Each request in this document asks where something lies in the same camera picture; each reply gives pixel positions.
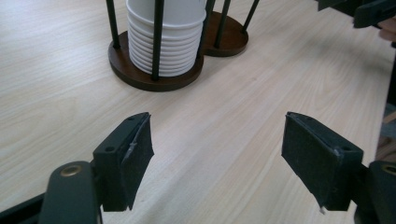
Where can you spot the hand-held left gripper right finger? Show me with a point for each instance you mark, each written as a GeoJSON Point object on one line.
{"type": "Point", "coordinates": [320, 161]}

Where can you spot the white cup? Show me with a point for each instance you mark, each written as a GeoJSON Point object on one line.
{"type": "Point", "coordinates": [180, 40]}

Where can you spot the brown wooden cup holder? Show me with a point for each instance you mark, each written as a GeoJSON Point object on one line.
{"type": "Point", "coordinates": [140, 79]}

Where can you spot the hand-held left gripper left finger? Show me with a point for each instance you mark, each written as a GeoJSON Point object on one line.
{"type": "Point", "coordinates": [124, 161]}

